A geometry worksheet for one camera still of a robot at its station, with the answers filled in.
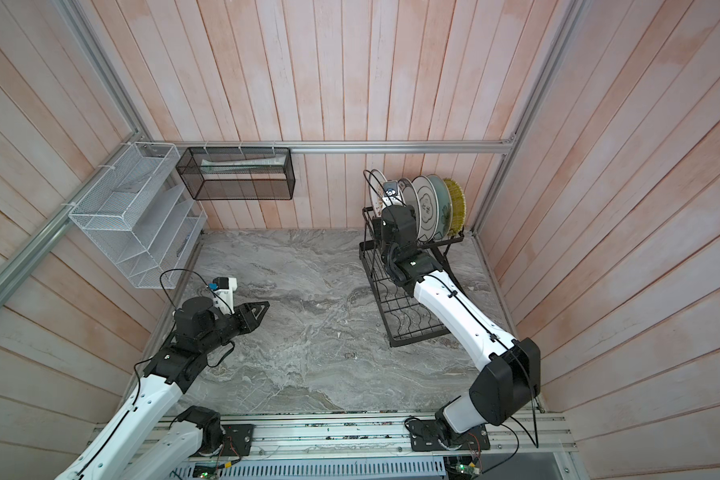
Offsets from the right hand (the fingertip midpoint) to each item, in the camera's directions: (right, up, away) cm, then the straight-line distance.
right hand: (394, 205), depth 75 cm
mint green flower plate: (+15, +1, +7) cm, 17 cm away
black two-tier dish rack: (+6, -34, +20) cm, 40 cm away
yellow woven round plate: (+19, 0, +7) cm, 20 cm away
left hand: (-33, -28, +1) cm, 43 cm away
